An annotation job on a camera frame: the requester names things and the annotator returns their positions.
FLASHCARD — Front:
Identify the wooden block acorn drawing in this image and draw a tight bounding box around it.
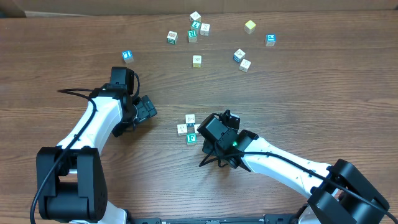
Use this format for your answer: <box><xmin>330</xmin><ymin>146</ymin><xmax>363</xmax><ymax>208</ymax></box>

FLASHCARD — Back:
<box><xmin>194</xmin><ymin>124</ymin><xmax>200</xmax><ymax>134</ymax></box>

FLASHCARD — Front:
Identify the green F wooden block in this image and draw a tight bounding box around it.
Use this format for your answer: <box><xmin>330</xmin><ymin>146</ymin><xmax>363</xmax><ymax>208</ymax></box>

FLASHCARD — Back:
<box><xmin>186</xmin><ymin>133</ymin><xmax>197</xmax><ymax>145</ymax></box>

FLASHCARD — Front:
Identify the wooden block red U side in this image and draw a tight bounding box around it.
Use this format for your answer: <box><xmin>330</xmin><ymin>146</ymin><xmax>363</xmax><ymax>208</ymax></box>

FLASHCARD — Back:
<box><xmin>185</xmin><ymin>114</ymin><xmax>196</xmax><ymax>127</ymax></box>

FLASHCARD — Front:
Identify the wooden block hook drawing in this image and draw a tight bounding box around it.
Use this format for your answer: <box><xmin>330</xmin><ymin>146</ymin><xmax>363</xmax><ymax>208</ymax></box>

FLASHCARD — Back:
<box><xmin>177</xmin><ymin>124</ymin><xmax>188</xmax><ymax>136</ymax></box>

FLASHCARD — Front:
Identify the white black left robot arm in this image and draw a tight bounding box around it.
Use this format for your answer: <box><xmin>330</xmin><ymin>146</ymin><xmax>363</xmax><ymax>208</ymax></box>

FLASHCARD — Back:
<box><xmin>29</xmin><ymin>67</ymin><xmax>157</xmax><ymax>223</ymax></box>

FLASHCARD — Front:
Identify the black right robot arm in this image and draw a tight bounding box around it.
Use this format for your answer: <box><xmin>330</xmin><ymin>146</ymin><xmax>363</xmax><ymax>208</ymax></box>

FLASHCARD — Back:
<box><xmin>197</xmin><ymin>110</ymin><xmax>397</xmax><ymax>224</ymax></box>

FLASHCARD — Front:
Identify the blue I wooden block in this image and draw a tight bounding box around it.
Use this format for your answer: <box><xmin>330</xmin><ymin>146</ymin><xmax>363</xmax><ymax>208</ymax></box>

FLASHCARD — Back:
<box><xmin>122</xmin><ymin>50</ymin><xmax>134</xmax><ymax>63</ymax></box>

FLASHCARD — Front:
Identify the wooden block yellow side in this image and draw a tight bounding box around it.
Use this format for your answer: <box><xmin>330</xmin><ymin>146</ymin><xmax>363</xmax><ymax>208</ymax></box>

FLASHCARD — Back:
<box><xmin>192</xmin><ymin>55</ymin><xmax>202</xmax><ymax>68</ymax></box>

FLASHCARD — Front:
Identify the wooden block blue edge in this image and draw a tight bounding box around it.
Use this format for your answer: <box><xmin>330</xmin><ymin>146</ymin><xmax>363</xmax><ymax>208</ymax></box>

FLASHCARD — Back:
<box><xmin>233</xmin><ymin>49</ymin><xmax>246</xmax><ymax>63</ymax></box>

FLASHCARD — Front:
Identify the wooden block green B side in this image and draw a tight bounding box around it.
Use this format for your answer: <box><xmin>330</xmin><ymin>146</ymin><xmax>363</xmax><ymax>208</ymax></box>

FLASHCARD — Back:
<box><xmin>167</xmin><ymin>30</ymin><xmax>178</xmax><ymax>45</ymax></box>

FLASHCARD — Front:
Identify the green R wooden block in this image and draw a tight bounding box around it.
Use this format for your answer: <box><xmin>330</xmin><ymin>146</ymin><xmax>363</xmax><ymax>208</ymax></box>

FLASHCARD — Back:
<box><xmin>187</xmin><ymin>30</ymin><xmax>197</xmax><ymax>43</ymax></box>

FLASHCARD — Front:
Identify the green L wooden block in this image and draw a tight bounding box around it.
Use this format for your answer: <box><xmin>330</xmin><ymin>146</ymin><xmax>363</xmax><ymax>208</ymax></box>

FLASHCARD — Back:
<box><xmin>190</xmin><ymin>21</ymin><xmax>201</xmax><ymax>33</ymax></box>

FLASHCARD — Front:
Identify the wooden block blue side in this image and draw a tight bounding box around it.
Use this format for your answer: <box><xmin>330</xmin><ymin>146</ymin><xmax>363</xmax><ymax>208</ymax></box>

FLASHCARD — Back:
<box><xmin>200</xmin><ymin>23</ymin><xmax>210</xmax><ymax>36</ymax></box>

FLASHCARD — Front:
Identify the blue P wooden block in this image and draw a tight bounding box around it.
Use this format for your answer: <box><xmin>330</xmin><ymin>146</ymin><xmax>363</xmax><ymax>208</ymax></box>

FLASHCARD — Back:
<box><xmin>265</xmin><ymin>34</ymin><xmax>276</xmax><ymax>47</ymax></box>

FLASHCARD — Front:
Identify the yellow top wooden block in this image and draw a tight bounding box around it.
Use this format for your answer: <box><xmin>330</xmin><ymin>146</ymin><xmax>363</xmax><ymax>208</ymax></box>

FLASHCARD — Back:
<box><xmin>244</xmin><ymin>20</ymin><xmax>256</xmax><ymax>34</ymax></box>

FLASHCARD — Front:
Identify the plain wooden block top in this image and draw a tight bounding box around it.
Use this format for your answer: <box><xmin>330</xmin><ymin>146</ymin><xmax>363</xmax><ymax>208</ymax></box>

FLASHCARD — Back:
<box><xmin>190</xmin><ymin>11</ymin><xmax>201</xmax><ymax>22</ymax></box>

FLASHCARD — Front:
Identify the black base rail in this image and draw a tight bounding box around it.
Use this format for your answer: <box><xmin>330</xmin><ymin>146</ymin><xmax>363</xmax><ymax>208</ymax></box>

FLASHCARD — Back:
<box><xmin>126</xmin><ymin>214</ymin><xmax>299</xmax><ymax>224</ymax></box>

